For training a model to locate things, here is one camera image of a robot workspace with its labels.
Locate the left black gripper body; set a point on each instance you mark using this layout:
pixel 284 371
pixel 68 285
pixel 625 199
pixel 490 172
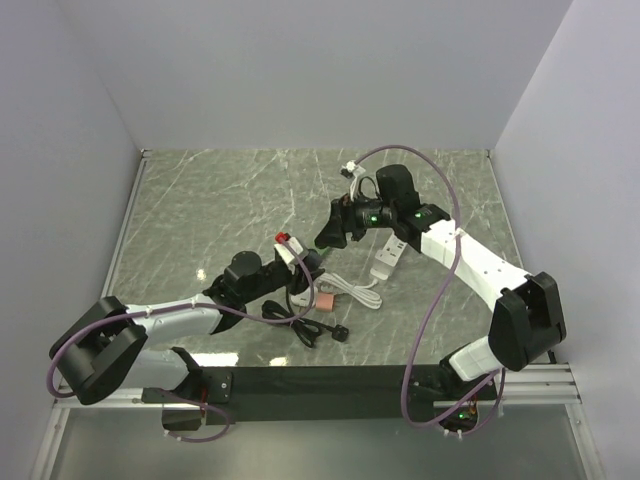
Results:
pixel 273 278

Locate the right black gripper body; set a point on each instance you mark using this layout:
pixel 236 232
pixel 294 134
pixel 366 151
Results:
pixel 363 215

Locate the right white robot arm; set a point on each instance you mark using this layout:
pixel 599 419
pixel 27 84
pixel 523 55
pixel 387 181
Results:
pixel 527 317

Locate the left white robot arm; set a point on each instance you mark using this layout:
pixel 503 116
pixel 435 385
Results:
pixel 113 344

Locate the white square charger plug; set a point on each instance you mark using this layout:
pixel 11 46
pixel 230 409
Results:
pixel 304 299

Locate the pink square adapter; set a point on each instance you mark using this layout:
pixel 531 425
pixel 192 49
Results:
pixel 325 302

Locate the white USB power strip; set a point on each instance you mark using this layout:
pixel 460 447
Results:
pixel 387 258

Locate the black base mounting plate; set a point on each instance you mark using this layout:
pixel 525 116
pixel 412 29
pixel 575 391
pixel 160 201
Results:
pixel 305 393

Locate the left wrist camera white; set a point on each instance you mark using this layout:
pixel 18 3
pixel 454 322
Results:
pixel 289 249

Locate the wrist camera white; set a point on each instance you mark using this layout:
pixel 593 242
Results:
pixel 353 172
pixel 289 249

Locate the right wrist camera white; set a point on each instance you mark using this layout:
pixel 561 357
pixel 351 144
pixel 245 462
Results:
pixel 353 172

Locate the aluminium frame rail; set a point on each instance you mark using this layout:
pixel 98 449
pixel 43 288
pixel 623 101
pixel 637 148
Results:
pixel 538 384

